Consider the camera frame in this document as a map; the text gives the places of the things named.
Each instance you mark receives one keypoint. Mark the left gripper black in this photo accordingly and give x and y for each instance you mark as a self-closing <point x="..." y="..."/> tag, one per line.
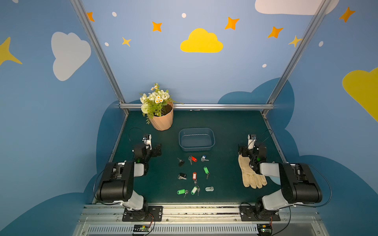
<point x="155" y="150"/>

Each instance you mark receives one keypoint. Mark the aluminium frame rail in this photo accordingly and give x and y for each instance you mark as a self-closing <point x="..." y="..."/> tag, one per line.
<point x="202" y="106"/>

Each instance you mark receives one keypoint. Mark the controller board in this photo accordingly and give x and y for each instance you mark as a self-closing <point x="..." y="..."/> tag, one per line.
<point x="264" y="230"/>
<point x="141" y="229"/>

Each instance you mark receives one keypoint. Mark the key with black tag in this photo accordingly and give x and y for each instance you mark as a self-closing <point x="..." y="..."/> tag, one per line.
<point x="182" y="176"/>
<point x="181" y="162"/>

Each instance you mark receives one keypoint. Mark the right controller board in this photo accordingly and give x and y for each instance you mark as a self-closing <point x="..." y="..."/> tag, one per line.
<point x="264" y="230"/>

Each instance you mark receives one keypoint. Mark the white artificial flowers plant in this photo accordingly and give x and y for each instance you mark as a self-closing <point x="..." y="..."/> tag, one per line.
<point x="156" y="103"/>

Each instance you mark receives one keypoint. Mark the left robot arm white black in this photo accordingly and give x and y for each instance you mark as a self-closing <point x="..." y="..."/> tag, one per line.
<point x="116" y="186"/>

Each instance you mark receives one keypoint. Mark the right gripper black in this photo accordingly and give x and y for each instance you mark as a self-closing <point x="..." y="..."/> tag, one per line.
<point x="245" y="150"/>

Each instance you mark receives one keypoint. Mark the left controller board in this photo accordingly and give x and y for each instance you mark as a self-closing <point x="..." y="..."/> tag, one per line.
<point x="141" y="229"/>

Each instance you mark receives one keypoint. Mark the key with red tag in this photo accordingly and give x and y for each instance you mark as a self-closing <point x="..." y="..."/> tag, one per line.
<point x="195" y="177"/>
<point x="192" y="160"/>

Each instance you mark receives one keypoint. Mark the key with white tag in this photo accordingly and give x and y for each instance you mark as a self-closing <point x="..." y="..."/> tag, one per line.
<point x="209" y="189"/>

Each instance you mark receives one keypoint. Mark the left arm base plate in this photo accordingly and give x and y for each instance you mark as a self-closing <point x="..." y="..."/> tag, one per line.
<point x="151" y="213"/>

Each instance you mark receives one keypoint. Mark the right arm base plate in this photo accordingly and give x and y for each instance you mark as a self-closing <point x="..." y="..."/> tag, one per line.
<point x="251" y="213"/>

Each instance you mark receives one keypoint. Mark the blue plastic storage box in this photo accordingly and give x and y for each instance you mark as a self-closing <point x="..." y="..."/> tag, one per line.
<point x="196" y="139"/>

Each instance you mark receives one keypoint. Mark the beige work glove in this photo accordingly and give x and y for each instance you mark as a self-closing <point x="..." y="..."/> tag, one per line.
<point x="249" y="177"/>

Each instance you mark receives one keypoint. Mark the key with green tag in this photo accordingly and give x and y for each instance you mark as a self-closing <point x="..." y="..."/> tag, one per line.
<point x="206" y="172"/>

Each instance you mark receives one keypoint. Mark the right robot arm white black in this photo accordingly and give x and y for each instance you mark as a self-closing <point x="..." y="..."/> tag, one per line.
<point x="298" y="185"/>

